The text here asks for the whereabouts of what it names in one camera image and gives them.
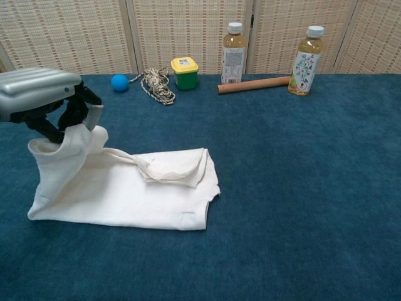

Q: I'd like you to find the yellow-lidded green container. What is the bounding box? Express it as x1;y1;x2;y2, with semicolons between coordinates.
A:
170;56;201;92

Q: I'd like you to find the tea bottle with floral label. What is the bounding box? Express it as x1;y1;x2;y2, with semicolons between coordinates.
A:
287;25;326;97

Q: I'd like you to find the braided rope bundle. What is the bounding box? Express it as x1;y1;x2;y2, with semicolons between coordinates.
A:
129;67;177;106

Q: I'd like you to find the wooden cylinder stick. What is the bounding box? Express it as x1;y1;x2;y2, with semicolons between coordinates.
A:
217;76;292;96

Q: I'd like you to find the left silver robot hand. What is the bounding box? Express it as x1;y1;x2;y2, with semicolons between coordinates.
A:
0;67;104;145

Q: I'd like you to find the woven bamboo folding screen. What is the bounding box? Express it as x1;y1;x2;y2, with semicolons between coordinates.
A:
0;0;401;76

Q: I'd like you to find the tea bottle with text label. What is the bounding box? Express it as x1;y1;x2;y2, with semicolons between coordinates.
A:
221;21;247;85

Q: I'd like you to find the blue felt table cloth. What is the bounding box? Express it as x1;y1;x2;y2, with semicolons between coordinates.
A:
0;73;401;301

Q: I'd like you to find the blue ball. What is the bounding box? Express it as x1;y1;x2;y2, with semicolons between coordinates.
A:
110;73;130;93

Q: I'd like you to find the white t-shirt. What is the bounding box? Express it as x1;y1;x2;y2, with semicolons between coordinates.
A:
27;124;221;232

